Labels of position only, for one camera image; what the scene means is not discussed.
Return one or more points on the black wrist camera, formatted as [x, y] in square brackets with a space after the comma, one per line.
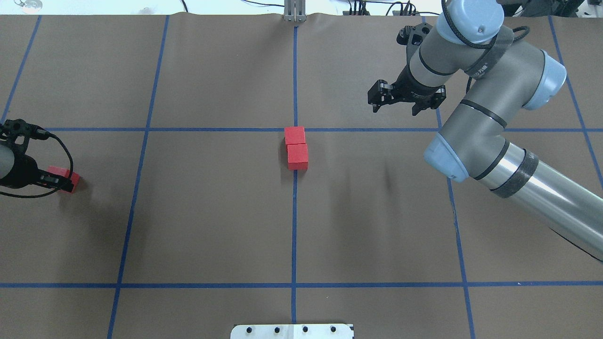
[16, 134]
[412, 37]

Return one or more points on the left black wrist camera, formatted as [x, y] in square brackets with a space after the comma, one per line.
[16, 134]

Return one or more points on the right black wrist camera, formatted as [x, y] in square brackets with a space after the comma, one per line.
[412, 37]

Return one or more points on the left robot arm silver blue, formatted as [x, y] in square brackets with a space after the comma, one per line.
[6, 161]

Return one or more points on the aluminium frame post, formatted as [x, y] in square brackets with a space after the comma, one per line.
[295, 11]

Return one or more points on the white central pedestal column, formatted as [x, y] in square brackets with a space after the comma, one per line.
[293, 331]

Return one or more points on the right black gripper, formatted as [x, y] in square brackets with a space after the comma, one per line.
[409, 87]

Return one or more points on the red block placed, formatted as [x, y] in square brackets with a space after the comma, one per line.
[294, 135]
[298, 156]

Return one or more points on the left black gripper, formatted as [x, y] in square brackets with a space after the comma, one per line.
[24, 173]

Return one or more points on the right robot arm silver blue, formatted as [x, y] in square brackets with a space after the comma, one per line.
[509, 74]

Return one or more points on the clear tape dispenser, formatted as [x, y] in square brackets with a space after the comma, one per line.
[29, 7]

